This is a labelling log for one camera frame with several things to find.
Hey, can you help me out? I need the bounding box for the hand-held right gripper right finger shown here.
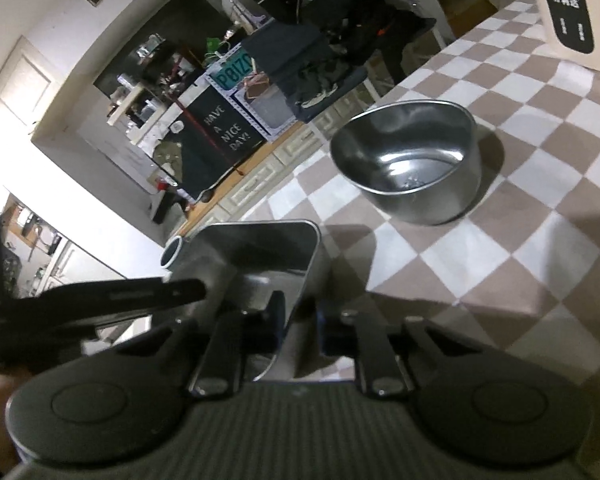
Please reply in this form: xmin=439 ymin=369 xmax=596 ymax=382
xmin=316 ymin=310 xmax=461 ymax=398

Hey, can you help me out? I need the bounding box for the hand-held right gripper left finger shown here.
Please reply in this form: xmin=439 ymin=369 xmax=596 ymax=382
xmin=150 ymin=294 xmax=286 ymax=398

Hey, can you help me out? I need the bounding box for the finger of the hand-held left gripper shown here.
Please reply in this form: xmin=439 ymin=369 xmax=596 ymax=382
xmin=0 ymin=278 xmax=209 ymax=337

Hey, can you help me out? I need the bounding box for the rectangular steel tray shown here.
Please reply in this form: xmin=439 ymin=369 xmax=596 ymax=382
xmin=172 ymin=219 xmax=326 ymax=381

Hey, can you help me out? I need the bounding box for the oval steel bowl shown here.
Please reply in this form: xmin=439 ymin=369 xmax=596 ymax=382
xmin=330 ymin=100 xmax=482 ymax=226

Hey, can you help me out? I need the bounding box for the white kitchen cabinet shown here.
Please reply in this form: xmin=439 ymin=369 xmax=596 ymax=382
xmin=45 ymin=240 xmax=126 ymax=291

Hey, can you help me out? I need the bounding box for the grey trash bin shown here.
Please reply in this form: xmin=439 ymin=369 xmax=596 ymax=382
xmin=161 ymin=235 xmax=187 ymax=268

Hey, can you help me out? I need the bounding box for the black lettered sign board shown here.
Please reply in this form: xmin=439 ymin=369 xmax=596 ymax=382
xmin=182 ymin=87 xmax=268 ymax=201

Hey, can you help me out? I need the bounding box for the checkered tablecloth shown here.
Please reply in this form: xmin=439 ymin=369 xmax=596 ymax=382
xmin=260 ymin=0 xmax=600 ymax=461

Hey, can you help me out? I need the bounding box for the teal lettered sign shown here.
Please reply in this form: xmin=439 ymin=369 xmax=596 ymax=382
xmin=207 ymin=45 xmax=257 ymax=93

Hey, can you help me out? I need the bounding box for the dark fabric storage bin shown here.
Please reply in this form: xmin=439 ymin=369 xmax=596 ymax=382
xmin=247 ymin=0 xmax=438 ymax=123

